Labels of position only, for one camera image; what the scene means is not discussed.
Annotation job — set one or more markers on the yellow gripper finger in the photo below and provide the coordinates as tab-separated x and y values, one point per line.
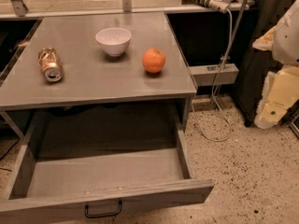
280	92
265	42

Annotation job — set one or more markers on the crushed orange soda can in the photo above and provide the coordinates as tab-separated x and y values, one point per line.
50	64

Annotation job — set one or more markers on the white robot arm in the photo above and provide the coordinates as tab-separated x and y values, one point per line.
286	38

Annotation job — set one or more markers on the open grey top drawer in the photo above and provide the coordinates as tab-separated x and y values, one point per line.
135	153

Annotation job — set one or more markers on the white striped handheld device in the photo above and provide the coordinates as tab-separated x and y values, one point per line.
205	0

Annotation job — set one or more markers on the orange fruit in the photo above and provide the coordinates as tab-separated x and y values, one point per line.
153	60

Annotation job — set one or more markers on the white ceramic bowl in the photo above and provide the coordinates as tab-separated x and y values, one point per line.
113	41

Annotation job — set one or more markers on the grey cabinet counter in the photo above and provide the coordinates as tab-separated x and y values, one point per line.
91	77

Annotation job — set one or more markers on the black drawer handle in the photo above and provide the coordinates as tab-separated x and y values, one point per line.
101	210

